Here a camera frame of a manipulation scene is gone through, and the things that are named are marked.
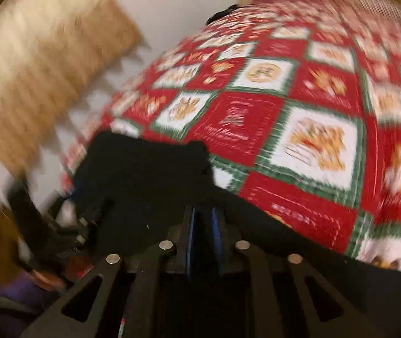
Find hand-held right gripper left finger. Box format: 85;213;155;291
21;207;196;338

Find purple cloth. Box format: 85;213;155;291
0;275;67;319

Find beige floral curtain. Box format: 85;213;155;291
0;0;145;173

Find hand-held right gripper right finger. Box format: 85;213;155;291
212;208;375;338

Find red checked printed bedspread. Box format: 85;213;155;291
60;0;401;279

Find dark patterned cloth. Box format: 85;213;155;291
205;4;239;26

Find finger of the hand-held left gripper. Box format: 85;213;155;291
47;192;97;252

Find striped pillow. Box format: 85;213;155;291
355;0;401;23

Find black pants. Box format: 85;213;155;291
72;130;401;338

